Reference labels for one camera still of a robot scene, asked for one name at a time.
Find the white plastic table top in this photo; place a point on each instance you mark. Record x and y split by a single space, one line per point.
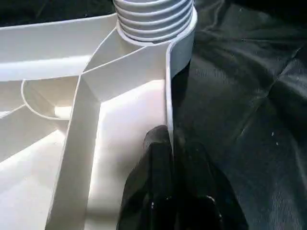
120 120

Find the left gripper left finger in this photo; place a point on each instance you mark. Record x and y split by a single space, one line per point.
146 187

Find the white plastic table leg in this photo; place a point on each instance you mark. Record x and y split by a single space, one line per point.
153 19

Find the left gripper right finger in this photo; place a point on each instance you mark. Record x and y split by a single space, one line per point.
206 191

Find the black work mat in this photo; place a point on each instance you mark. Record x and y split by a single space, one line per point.
249 96

